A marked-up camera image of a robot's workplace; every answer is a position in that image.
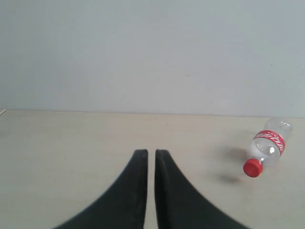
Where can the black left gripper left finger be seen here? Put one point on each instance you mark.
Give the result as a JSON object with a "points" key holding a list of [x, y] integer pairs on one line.
{"points": [[123, 205]]}

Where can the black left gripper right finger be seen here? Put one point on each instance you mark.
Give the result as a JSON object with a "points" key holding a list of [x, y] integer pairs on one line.
{"points": [[179, 205]]}

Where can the clear cola bottle red label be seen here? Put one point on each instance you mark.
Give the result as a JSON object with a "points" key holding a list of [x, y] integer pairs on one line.
{"points": [[267, 146]]}

